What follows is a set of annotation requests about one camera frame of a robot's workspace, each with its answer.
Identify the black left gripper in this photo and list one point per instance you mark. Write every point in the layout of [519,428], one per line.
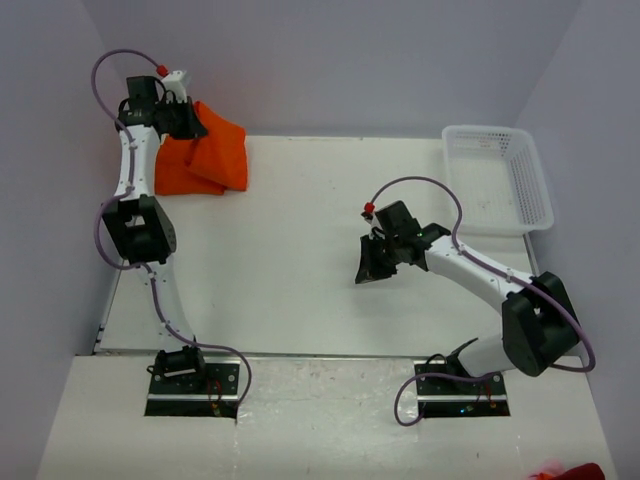
[192,126]

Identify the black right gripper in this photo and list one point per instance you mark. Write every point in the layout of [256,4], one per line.
[370,271]

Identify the orange t shirt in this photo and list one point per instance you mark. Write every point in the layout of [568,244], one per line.
[173,175]
[217,162]

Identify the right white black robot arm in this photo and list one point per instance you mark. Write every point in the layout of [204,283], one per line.
[538,326]

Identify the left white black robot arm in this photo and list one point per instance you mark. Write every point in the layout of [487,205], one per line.
[139,227]

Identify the folded orange t shirt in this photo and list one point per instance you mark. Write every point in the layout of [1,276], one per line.
[173,175]

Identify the white plastic laundry basket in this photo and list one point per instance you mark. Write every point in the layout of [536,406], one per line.
[497,176]

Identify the red cloth at edge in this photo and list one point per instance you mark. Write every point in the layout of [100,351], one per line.
[588,471]

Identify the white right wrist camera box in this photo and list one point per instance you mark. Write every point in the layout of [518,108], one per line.
[370,218]

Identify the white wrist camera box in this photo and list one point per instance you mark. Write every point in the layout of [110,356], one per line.
[370,218]
[177,82]

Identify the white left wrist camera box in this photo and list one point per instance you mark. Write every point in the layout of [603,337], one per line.
[177,82]

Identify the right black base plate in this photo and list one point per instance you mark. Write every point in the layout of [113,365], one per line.
[442,398]

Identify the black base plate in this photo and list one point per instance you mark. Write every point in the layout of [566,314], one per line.
[442,398]
[184,384]

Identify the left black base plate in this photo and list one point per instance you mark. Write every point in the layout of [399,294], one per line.
[184,384]

